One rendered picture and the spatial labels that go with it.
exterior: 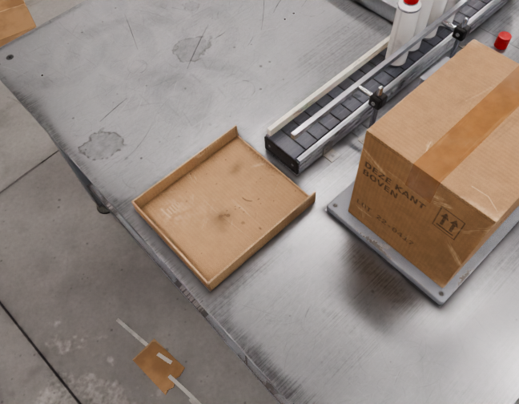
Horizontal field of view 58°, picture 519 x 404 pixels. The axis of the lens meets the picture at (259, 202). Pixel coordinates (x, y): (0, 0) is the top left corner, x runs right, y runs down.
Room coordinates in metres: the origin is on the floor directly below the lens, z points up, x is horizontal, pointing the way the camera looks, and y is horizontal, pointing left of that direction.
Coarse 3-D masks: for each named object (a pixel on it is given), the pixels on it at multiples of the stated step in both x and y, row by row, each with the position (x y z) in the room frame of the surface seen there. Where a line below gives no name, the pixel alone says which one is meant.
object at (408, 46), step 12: (468, 0) 0.97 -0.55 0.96; (456, 12) 0.95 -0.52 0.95; (432, 24) 0.90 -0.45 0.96; (420, 36) 0.86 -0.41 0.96; (408, 48) 0.83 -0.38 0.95; (384, 60) 0.79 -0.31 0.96; (372, 72) 0.76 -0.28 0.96; (360, 84) 0.73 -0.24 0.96; (348, 96) 0.71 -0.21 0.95; (324, 108) 0.67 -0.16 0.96; (312, 120) 0.64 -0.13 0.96; (300, 132) 0.61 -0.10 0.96
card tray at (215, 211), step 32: (192, 160) 0.64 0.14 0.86; (224, 160) 0.65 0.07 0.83; (256, 160) 0.64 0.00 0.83; (160, 192) 0.58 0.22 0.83; (192, 192) 0.57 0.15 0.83; (224, 192) 0.56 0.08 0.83; (256, 192) 0.56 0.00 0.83; (288, 192) 0.55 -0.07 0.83; (160, 224) 0.50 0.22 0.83; (192, 224) 0.49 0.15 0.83; (224, 224) 0.48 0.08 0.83; (256, 224) 0.48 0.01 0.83; (192, 256) 0.42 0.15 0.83; (224, 256) 0.41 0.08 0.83
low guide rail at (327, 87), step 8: (384, 40) 0.91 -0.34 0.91; (376, 48) 0.89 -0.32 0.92; (384, 48) 0.90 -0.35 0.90; (368, 56) 0.86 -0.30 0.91; (352, 64) 0.84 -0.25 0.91; (360, 64) 0.85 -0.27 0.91; (344, 72) 0.82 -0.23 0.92; (352, 72) 0.83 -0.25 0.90; (336, 80) 0.79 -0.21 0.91; (320, 88) 0.77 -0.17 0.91; (328, 88) 0.78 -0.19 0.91; (312, 96) 0.75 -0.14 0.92; (320, 96) 0.76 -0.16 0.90; (304, 104) 0.73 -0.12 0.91; (288, 112) 0.71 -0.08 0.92; (296, 112) 0.71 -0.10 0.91; (280, 120) 0.69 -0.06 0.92; (288, 120) 0.70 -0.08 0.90; (272, 128) 0.67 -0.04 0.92; (280, 128) 0.68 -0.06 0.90
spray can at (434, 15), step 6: (438, 0) 0.94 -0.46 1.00; (444, 0) 0.94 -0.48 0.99; (432, 6) 0.94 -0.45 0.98; (438, 6) 0.94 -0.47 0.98; (444, 6) 0.94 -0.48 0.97; (432, 12) 0.94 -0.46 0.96; (438, 12) 0.94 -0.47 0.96; (432, 18) 0.94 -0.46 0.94; (426, 36) 0.94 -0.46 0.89; (432, 36) 0.94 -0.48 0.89
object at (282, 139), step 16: (480, 0) 1.07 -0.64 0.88; (464, 16) 1.01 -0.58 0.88; (448, 32) 0.96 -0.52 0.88; (368, 64) 0.87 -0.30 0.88; (352, 80) 0.82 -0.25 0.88; (384, 80) 0.81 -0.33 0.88; (336, 96) 0.78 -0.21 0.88; (352, 96) 0.77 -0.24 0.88; (304, 112) 0.74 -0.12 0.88; (336, 112) 0.73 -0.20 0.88; (352, 112) 0.73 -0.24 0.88; (288, 128) 0.69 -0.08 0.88; (320, 128) 0.68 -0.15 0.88; (288, 144) 0.65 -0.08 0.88; (304, 144) 0.64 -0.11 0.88
